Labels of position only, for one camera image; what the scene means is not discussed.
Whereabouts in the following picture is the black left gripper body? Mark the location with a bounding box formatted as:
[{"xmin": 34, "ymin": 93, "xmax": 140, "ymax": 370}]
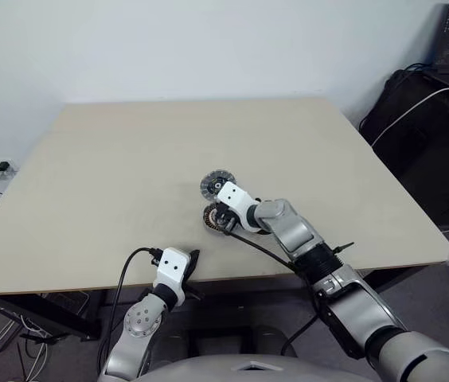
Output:
[{"xmin": 183, "ymin": 272, "xmax": 204, "ymax": 302}]

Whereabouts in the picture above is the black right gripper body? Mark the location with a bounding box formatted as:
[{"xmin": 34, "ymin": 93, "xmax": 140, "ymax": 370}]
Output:
[{"xmin": 215, "ymin": 206, "xmax": 239, "ymax": 236}]

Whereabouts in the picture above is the silver robot torso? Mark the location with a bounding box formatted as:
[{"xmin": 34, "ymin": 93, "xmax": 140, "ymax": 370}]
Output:
[{"xmin": 128, "ymin": 355, "xmax": 383, "ymax": 382}]

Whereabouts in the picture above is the black zip tie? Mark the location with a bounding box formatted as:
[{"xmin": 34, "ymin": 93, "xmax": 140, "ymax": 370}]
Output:
[{"xmin": 329, "ymin": 240, "xmax": 356, "ymax": 255}]

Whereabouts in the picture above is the black box under table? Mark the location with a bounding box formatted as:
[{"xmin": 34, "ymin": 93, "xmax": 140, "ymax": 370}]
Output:
[{"xmin": 42, "ymin": 290, "xmax": 91, "ymax": 316}]

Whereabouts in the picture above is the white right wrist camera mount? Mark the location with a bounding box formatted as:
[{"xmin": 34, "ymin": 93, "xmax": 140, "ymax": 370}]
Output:
[{"xmin": 215, "ymin": 181, "xmax": 264, "ymax": 234}]

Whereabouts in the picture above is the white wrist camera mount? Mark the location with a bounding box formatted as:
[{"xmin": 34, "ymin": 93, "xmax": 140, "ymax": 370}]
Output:
[
  {"xmin": 153, "ymin": 247, "xmax": 193, "ymax": 302},
  {"xmin": 215, "ymin": 181, "xmax": 264, "ymax": 234}
]

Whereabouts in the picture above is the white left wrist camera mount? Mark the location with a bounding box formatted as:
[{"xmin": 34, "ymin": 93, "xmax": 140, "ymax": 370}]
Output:
[{"xmin": 153, "ymin": 247, "xmax": 193, "ymax": 302}]

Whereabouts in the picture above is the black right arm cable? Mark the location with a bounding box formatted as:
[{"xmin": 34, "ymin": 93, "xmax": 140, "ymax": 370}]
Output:
[{"xmin": 224, "ymin": 229, "xmax": 322, "ymax": 356}]

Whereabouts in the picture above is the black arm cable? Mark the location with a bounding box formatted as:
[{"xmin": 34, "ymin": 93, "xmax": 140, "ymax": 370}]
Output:
[
  {"xmin": 224, "ymin": 229, "xmax": 322, "ymax": 356},
  {"xmin": 99, "ymin": 247, "xmax": 164, "ymax": 375}
]

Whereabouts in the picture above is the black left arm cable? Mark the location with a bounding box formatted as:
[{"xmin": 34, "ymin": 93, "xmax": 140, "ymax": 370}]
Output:
[{"xmin": 99, "ymin": 247, "xmax": 164, "ymax": 375}]

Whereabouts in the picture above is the black table frame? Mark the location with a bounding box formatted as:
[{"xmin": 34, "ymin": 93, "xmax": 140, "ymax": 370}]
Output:
[{"xmin": 0, "ymin": 263, "xmax": 449, "ymax": 342}]

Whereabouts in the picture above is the white cable over bag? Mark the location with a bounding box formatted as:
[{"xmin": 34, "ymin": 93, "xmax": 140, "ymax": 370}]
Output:
[{"xmin": 369, "ymin": 86, "xmax": 449, "ymax": 149}]

